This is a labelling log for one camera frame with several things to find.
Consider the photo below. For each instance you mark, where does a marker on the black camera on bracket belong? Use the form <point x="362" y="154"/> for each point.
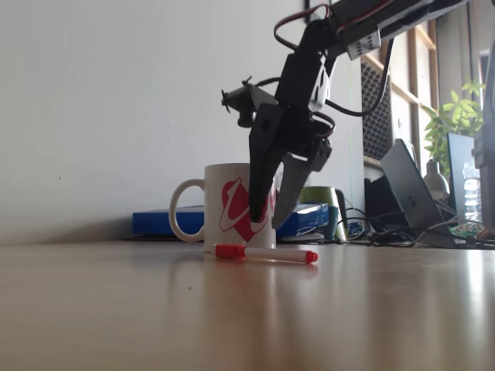
<point x="243" y="98"/>

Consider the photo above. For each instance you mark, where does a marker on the blue flat box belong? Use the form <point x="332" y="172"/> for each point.
<point x="162" y="224"/>

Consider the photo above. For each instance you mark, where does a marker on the wooden shelf frame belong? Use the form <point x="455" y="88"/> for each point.
<point x="414" y="89"/>

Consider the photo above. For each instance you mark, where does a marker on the green leafy plant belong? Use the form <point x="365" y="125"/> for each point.
<point x="456" y="116"/>

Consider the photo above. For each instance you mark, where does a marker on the clear plastic water bottle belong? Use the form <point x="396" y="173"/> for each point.
<point x="472" y="193"/>

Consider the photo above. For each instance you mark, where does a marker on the green cup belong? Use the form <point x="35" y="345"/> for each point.
<point x="319" y="194"/>

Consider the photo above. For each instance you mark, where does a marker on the black perforated panel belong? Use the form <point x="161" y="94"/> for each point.
<point x="375" y="127"/>

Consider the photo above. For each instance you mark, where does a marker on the white mug with red heart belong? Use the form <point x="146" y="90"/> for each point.
<point x="216" y="185"/>

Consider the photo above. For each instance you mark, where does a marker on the red and white marker pen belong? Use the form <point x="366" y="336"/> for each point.
<point x="270" y="254"/>

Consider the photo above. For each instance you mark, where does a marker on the dark computer monitor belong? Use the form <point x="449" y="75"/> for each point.
<point x="460" y="174"/>

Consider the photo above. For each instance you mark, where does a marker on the white desk lamp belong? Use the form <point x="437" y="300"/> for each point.
<point x="437" y="181"/>

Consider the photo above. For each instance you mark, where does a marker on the green circuit board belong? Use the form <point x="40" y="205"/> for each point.
<point x="464" y="230"/>

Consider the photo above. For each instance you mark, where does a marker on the grey laptop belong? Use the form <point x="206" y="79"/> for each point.
<point x="410" y="185"/>

